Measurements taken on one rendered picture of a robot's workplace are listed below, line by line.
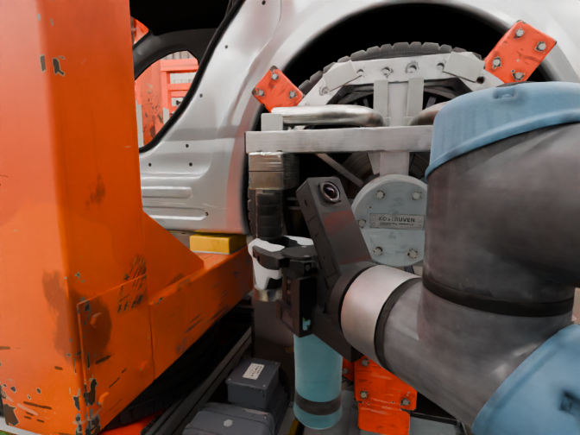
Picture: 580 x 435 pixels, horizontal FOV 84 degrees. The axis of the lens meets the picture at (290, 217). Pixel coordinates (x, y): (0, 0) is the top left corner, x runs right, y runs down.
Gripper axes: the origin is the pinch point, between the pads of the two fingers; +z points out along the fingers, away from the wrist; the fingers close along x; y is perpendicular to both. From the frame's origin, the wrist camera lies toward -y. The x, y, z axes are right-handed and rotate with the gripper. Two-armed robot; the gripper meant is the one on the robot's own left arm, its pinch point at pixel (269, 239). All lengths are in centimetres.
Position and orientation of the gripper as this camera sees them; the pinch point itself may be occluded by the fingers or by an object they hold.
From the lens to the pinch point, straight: 45.4
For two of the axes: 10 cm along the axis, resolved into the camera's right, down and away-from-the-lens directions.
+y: 0.0, 9.9, 1.4
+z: -5.0, -1.2, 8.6
